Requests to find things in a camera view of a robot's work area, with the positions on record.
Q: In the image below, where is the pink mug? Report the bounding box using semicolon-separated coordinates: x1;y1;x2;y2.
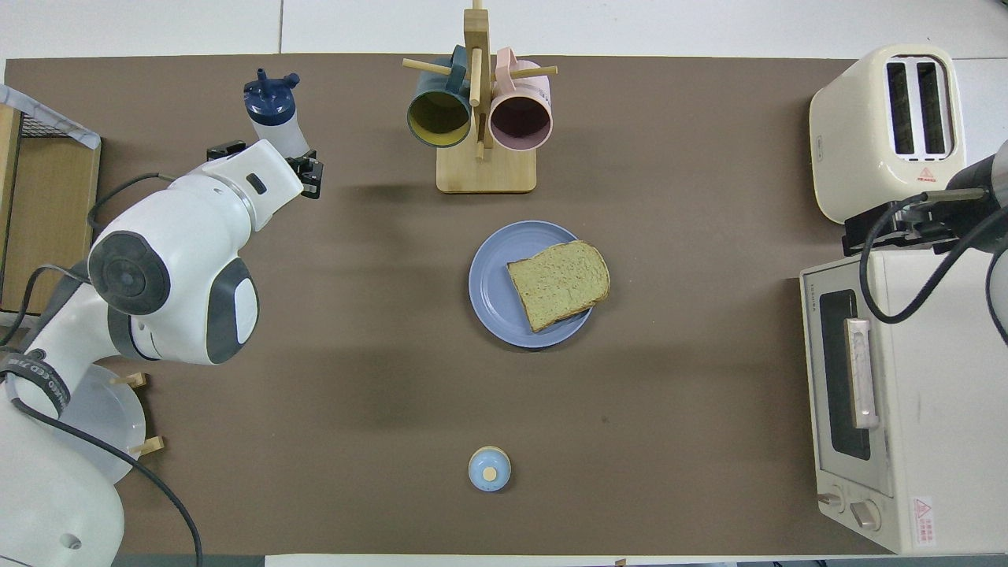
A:
488;47;554;153

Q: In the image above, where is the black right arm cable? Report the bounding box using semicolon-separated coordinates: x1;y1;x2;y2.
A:
858;185;1008;325

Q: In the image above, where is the blue round plate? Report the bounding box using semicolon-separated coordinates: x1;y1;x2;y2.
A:
469;220;598;350

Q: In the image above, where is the slice of toast bread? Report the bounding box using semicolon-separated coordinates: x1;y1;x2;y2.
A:
506;240;611;333

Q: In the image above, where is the wooden shelf with wire basket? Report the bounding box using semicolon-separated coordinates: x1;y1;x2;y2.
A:
0;85;102;316

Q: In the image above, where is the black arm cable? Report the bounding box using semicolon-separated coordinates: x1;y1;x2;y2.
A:
858;185;1008;325
0;173;206;567

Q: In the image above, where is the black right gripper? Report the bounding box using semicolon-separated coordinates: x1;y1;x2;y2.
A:
843;154;1008;258

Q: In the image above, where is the white toaster oven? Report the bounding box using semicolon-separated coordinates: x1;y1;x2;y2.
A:
799;250;1008;554

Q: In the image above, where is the squeeze bottle with navy cap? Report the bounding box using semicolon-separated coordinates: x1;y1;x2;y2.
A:
243;69;312;158

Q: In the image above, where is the brown table mat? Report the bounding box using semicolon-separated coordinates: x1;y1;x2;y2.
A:
0;54;891;556

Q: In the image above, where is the dark teal mug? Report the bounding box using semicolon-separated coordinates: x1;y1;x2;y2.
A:
406;45;473;149

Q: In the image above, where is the wooden plate rack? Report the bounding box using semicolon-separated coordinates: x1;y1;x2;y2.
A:
110;372;165;456

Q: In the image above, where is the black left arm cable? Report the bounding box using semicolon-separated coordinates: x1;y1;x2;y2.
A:
0;173;206;567

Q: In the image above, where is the grey plate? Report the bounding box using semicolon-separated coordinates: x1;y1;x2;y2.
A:
47;362;147;485

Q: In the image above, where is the cream two-slot toaster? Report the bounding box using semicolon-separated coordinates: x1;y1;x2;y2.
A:
809;43;968;228

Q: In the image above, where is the wooden mug tree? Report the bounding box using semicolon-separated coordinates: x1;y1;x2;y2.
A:
402;0;558;195

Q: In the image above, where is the checked white cloth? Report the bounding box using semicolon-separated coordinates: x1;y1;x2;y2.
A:
0;83;102;150

